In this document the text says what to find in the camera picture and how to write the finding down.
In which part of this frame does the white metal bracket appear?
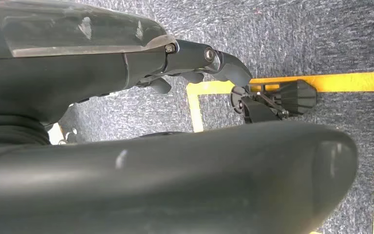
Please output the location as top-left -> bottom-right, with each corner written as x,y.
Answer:
47,122 -> 78,145

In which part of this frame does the black ribbed knob mechanism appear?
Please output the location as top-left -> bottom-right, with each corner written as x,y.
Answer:
230,79 -> 318,124

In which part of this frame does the yellow floor tape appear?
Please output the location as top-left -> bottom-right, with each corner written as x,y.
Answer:
186,71 -> 374,234

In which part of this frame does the ribbed grey left arm sleeve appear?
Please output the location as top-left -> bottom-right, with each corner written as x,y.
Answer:
0,115 -> 51,147

